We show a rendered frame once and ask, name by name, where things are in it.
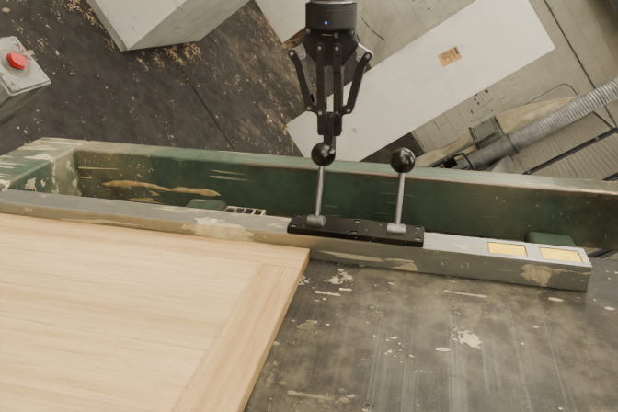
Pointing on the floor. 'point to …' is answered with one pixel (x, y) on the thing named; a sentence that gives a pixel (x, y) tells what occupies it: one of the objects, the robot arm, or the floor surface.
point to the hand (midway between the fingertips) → (329, 135)
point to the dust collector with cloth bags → (490, 141)
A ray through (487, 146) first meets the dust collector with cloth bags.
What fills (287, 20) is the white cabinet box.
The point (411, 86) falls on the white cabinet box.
